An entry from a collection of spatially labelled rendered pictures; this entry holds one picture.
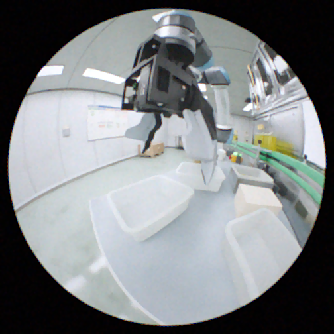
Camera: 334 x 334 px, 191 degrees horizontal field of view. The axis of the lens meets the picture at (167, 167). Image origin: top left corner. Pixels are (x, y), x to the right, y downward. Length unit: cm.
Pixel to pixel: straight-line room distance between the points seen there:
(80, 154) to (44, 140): 131
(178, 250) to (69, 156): 313
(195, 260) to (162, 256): 7
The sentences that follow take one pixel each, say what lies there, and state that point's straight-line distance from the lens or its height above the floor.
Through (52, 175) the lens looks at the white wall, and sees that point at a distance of 322.
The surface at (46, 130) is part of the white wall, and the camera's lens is 322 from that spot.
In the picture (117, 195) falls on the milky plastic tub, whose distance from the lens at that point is 31.
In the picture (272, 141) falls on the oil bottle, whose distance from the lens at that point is 78.
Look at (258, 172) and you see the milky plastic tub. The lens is 66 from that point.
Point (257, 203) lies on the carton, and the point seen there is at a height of 82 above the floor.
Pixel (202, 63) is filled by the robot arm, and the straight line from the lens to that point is 30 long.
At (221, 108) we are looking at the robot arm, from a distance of 65.
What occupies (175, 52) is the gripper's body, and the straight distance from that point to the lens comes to 17.
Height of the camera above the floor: 98
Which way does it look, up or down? 20 degrees down
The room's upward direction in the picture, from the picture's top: straight up
